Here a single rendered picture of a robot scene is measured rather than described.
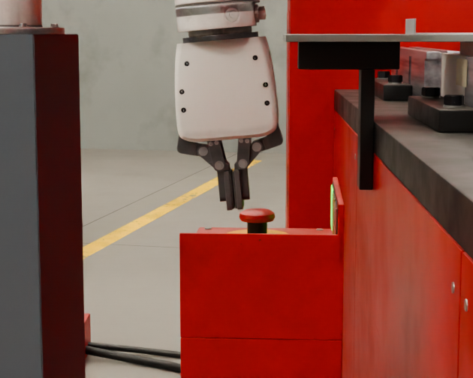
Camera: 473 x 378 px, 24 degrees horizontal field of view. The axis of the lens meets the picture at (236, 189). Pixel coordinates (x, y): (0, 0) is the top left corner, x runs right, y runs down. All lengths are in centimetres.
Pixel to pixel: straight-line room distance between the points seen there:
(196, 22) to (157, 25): 812
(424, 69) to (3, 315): 82
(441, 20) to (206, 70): 145
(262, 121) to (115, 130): 827
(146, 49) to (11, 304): 755
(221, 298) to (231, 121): 17
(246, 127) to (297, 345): 22
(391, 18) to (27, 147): 106
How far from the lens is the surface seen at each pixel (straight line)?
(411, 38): 152
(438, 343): 103
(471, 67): 151
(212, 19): 105
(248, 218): 119
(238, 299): 108
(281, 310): 108
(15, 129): 168
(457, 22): 249
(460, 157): 116
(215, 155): 109
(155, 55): 918
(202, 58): 107
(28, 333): 173
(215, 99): 107
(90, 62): 938
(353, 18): 246
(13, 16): 172
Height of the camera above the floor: 101
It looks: 8 degrees down
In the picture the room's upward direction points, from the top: straight up
